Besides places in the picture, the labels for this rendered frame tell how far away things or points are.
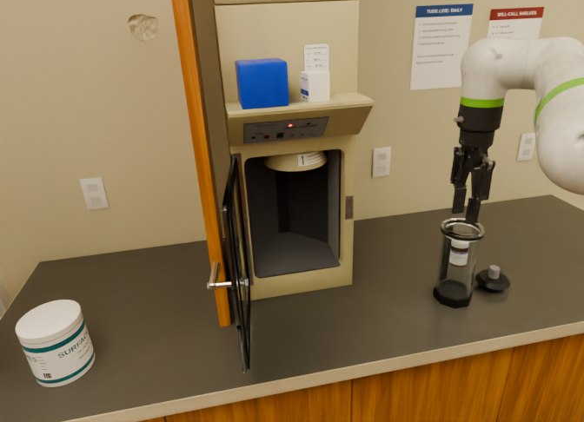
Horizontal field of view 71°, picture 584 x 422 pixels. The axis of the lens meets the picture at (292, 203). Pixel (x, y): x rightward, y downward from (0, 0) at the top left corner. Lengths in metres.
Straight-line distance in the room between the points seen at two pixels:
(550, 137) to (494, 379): 0.87
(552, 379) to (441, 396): 0.35
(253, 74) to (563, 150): 0.56
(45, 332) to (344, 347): 0.67
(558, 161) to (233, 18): 0.68
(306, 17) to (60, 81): 0.81
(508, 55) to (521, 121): 0.91
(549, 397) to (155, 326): 1.16
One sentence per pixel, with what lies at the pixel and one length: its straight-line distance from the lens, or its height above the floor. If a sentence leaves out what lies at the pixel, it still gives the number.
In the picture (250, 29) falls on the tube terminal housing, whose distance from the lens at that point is 0.97.
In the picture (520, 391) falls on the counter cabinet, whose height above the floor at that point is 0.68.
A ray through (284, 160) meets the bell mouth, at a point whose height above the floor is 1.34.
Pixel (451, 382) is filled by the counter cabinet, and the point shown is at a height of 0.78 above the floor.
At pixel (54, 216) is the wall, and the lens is 1.62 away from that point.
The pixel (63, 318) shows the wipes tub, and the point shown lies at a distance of 1.08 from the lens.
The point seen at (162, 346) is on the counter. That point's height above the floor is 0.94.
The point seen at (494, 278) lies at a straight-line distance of 1.31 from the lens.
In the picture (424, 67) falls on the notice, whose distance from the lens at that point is 1.59.
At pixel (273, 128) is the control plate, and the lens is 0.93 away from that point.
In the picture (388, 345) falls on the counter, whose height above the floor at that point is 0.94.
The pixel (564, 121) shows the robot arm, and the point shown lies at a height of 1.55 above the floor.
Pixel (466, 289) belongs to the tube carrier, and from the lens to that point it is 1.21.
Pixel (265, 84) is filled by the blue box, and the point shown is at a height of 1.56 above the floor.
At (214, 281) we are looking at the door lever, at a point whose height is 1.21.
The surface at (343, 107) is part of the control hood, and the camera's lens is 0.91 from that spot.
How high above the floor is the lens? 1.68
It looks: 25 degrees down
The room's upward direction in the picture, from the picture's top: 3 degrees counter-clockwise
